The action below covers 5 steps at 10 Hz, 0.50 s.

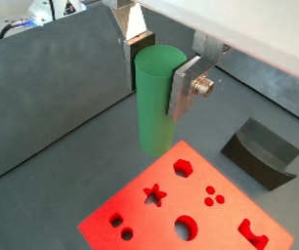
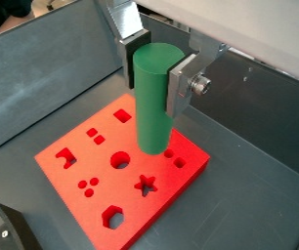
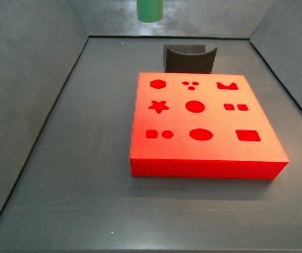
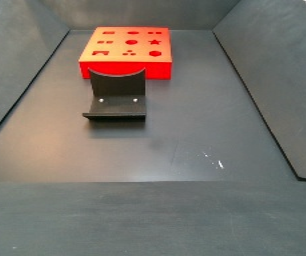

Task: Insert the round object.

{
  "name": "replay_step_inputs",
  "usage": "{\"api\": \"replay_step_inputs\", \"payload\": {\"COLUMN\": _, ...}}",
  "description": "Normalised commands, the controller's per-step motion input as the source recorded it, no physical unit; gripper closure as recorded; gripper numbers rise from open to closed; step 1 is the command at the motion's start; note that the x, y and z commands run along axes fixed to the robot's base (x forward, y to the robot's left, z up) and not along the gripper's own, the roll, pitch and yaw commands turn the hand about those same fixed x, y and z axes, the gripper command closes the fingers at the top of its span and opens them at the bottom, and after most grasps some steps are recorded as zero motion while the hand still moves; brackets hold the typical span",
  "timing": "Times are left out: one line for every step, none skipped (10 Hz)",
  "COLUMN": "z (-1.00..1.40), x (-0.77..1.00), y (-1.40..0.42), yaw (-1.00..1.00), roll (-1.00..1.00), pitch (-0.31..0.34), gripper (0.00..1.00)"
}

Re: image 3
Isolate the dark grey curved cradle block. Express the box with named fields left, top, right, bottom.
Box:
left=163, top=44, right=218, bottom=74

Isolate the green round cylinder peg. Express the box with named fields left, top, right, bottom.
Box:
left=138, top=0, right=163, bottom=23

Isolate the red shape-sorter block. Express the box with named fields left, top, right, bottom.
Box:
left=131, top=72, right=289, bottom=180

